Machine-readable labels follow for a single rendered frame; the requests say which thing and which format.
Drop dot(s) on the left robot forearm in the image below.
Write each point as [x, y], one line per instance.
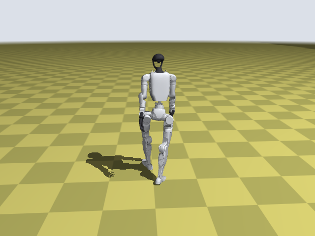
[142, 102]

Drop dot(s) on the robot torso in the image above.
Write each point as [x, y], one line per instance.
[159, 85]

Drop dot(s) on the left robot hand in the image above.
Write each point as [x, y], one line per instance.
[141, 121]

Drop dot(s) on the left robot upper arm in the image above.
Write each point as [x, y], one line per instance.
[144, 85]

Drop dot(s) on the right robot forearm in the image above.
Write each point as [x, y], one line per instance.
[172, 103]

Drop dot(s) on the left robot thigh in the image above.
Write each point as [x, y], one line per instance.
[146, 124]

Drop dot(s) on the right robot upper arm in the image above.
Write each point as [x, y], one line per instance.
[172, 85]

